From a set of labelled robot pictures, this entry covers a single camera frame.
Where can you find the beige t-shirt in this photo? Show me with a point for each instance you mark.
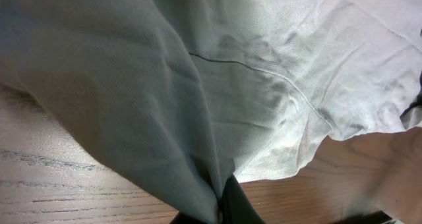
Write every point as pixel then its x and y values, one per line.
pixel 179 96

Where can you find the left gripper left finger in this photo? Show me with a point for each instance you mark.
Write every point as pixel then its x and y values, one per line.
pixel 181 218

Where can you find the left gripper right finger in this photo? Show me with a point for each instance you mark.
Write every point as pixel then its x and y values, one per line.
pixel 236 208

